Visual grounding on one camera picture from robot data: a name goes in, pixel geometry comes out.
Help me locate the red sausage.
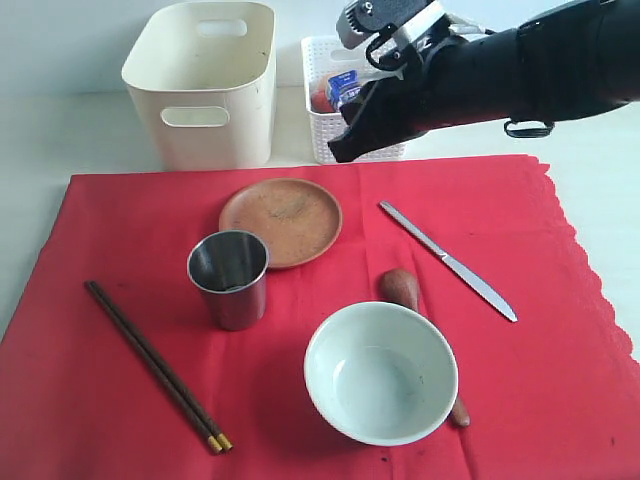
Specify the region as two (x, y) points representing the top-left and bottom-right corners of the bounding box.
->
(310, 90), (334, 114)

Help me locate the white perforated plastic basket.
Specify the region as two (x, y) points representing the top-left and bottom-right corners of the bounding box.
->
(300, 34), (383, 164)

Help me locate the cream plastic tub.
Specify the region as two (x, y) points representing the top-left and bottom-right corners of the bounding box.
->
(121, 1), (276, 171)

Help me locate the red table cloth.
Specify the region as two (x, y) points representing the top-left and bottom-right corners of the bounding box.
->
(1, 155), (639, 479)

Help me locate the white ceramic bowl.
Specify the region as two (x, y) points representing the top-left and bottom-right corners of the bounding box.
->
(303, 301), (458, 447)

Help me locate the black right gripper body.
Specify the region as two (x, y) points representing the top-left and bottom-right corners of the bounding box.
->
(340, 37), (480, 145)

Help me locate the silver table knife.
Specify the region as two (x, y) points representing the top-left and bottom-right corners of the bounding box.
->
(379, 201), (518, 323)

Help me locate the dark brown chopstick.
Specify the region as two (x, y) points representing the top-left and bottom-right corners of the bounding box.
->
(83, 282), (225, 455)
(89, 280), (235, 451)

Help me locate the white blue milk carton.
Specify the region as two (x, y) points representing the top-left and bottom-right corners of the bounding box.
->
(325, 70), (361, 112)

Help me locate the brown wooden spoon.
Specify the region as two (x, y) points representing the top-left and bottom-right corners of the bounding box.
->
(378, 268), (471, 428)

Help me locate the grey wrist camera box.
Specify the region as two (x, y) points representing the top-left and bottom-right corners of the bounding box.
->
(336, 0), (446, 51)

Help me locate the stainless steel cup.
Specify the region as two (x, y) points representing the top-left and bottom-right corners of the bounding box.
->
(187, 230), (270, 331)

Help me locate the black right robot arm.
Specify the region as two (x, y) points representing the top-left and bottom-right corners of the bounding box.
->
(328, 1), (639, 163)

